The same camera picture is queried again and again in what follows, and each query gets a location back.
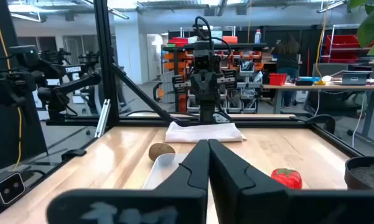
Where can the wooden background desk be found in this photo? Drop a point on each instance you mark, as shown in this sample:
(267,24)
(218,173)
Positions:
(298,87)

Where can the black table edge clamp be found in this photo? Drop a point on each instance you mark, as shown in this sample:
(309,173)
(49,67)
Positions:
(73,154)

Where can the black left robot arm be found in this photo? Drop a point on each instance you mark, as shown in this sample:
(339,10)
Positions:
(207,109)

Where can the brown toy kiwi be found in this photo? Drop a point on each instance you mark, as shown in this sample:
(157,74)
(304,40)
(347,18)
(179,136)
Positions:
(160,151)

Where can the person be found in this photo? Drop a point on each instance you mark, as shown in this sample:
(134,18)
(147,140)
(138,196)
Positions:
(286,56)

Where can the grey office chair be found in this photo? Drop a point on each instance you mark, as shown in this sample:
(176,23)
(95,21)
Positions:
(330,102)

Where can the red toy tomato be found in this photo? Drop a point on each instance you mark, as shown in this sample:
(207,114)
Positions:
(287,178)

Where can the white folded cloth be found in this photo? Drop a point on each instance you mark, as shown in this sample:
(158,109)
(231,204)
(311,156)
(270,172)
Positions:
(202,133)

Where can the black panel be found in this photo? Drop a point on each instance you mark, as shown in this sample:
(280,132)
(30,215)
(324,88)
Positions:
(0,130)

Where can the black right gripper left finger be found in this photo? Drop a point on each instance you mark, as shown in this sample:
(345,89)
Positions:
(174,202)

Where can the grey laptop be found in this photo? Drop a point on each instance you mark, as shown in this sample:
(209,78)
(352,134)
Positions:
(354,77)

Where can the black background robot arm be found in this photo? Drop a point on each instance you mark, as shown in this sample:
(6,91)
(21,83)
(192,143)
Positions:
(15,81)
(68,88)

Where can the black table level camera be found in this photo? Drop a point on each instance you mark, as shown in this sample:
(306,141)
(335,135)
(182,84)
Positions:
(6,188)

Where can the black plant pot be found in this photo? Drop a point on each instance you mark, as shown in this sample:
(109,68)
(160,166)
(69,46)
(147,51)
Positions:
(350,177)

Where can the clear plastic tupperware container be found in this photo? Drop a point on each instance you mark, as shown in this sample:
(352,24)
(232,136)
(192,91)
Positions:
(161,171)

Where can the black aluminium table frame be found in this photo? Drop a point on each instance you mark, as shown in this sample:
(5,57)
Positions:
(105,62)

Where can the rack with red bins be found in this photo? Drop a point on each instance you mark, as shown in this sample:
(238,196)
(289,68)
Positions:
(339,43)

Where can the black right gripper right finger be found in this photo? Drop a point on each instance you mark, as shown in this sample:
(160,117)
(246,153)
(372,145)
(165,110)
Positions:
(267,205)

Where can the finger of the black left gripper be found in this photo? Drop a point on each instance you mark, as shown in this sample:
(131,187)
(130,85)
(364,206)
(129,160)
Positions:
(213,84)
(198,84)

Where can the red plastic bin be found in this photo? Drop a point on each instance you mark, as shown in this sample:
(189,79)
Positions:
(277,79)

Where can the silver aluminium bracket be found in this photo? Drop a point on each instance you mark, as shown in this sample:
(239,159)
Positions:
(102,118)

